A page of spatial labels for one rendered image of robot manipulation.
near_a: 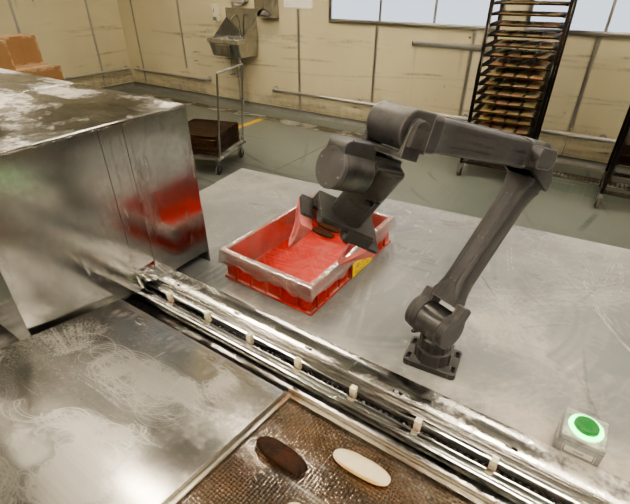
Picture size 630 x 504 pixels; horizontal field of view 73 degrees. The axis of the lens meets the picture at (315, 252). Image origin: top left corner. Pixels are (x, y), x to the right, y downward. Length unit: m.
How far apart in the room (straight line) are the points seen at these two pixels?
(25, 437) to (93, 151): 0.57
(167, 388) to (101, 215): 0.44
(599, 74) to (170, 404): 4.67
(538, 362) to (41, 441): 1.01
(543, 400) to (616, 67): 4.17
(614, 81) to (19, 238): 4.74
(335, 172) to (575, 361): 0.82
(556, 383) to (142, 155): 1.09
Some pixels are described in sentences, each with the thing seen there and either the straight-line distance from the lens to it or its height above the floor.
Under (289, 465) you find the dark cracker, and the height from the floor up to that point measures 0.92.
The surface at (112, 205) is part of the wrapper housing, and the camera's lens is 1.12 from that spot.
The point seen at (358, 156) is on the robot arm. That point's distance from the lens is 0.57.
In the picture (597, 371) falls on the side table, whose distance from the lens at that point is 1.19.
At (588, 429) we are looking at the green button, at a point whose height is 0.91.
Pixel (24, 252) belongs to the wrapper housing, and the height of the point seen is 1.10.
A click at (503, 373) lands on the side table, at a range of 1.09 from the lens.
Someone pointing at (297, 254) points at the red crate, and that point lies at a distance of 1.38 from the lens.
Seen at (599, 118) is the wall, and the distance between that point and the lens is 5.06.
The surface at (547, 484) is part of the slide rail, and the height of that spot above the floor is 0.85.
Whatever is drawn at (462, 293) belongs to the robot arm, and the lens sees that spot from 0.94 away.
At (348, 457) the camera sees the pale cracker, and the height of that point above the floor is 0.91.
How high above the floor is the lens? 1.57
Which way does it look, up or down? 32 degrees down
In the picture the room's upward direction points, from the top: straight up
